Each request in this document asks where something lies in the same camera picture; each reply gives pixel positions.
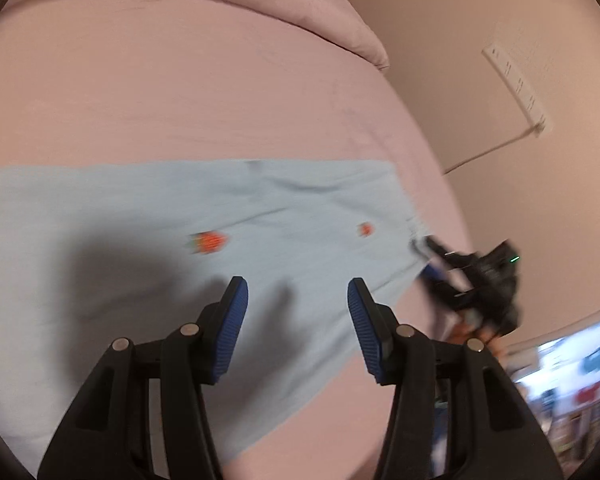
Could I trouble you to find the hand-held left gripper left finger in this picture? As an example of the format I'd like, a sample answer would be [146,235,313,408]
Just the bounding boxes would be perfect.
[37,276,249,480]

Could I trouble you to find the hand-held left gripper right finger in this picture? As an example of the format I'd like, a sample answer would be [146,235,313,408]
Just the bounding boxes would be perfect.
[346,277,566,480]

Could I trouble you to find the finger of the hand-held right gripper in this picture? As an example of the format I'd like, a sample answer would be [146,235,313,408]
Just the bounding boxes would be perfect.
[421,265,474,309]
[412,236,474,274]

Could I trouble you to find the light blue pants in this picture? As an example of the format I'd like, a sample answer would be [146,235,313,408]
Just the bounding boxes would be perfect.
[0,159,433,476]

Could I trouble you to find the cluttered shelf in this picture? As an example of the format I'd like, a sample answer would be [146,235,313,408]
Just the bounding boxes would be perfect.
[430,310,600,477]

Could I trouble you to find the white power strip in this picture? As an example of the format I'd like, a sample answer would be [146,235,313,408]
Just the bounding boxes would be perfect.
[481,44,552,137]

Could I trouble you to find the pink bed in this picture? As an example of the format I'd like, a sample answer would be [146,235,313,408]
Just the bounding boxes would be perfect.
[0,0,473,480]

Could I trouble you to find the white cable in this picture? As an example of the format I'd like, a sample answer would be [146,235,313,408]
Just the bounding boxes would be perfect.
[442,127,538,175]

